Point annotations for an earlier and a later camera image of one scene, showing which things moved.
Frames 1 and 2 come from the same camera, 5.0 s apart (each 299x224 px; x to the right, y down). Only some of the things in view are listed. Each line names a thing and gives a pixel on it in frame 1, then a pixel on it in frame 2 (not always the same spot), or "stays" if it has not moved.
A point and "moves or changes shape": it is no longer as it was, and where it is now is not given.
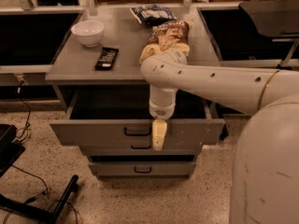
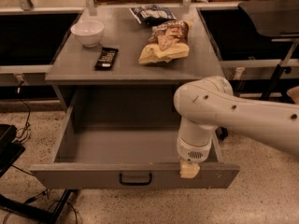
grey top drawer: x=123 y=118 moves or changes shape
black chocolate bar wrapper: x=106 y=59 stays
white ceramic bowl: x=89 y=33 stays
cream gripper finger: x=159 y=133 → x=188 y=170
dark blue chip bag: x=151 y=15 stays
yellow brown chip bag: x=167 y=36 stays
